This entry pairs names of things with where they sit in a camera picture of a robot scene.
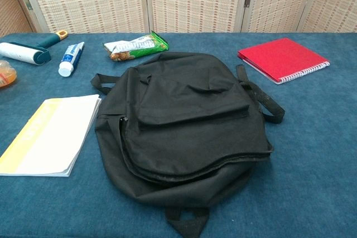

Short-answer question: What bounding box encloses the white book with yellow stripe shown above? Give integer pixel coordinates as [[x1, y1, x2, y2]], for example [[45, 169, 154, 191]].
[[0, 94, 102, 178]]

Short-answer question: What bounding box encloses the green white snack bag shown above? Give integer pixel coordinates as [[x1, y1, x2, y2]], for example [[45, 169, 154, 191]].
[[103, 31, 170, 61]]

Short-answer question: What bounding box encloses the blue tablecloth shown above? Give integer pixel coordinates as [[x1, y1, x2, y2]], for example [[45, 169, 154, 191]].
[[0, 32, 357, 238]]

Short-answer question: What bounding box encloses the orange drink bottle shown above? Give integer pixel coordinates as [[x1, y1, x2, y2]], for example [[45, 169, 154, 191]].
[[0, 60, 18, 89]]

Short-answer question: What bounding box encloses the black fabric backpack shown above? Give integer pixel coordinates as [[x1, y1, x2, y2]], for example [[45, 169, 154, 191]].
[[90, 51, 286, 238]]

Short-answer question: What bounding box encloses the white blue toothpaste tube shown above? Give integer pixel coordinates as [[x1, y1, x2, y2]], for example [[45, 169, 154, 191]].
[[57, 41, 85, 77]]

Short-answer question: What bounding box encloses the red spiral notebook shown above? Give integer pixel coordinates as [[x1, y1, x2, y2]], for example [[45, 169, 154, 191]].
[[237, 37, 331, 85]]

